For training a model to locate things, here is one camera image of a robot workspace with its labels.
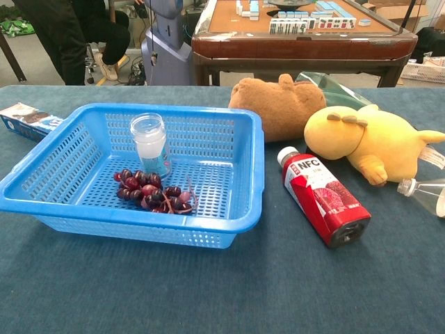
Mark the bunch of dark red grapes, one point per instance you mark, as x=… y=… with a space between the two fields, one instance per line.
x=132 y=182

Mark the yellow dinosaur plush toy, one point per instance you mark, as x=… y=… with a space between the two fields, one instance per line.
x=382 y=146

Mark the green bag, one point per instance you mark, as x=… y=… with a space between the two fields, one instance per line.
x=15 y=27

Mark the red NFC juice bottle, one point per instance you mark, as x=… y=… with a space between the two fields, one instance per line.
x=313 y=195

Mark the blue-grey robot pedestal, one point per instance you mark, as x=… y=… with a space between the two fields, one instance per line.
x=167 y=52

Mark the black office stool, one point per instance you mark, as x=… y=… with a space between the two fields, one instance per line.
x=90 y=62

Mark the teal table cloth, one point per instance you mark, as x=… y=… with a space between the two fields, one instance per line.
x=208 y=295

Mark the mahjong tile row green prints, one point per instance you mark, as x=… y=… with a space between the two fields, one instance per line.
x=288 y=27

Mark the brown capybara plush toy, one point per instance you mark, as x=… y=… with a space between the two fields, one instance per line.
x=278 y=104

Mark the mahjong tile row red prints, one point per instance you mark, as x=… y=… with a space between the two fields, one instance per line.
x=335 y=23

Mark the white perforated crate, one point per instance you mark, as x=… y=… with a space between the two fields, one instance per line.
x=424 y=73

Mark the clear plastic cup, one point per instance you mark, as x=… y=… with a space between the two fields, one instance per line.
x=149 y=146

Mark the person in black clothes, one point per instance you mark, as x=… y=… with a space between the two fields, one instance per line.
x=69 y=35

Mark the blue perforated plastic basket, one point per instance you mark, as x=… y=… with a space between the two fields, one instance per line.
x=243 y=195

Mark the brown mahjong table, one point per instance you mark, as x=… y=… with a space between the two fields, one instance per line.
x=295 y=45

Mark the blue pink cookie box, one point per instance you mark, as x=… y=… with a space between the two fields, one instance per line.
x=24 y=120

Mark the black bag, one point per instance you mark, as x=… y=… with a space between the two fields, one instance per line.
x=431 y=43

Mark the clear bottle with green label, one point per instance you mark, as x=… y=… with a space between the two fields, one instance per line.
x=427 y=196

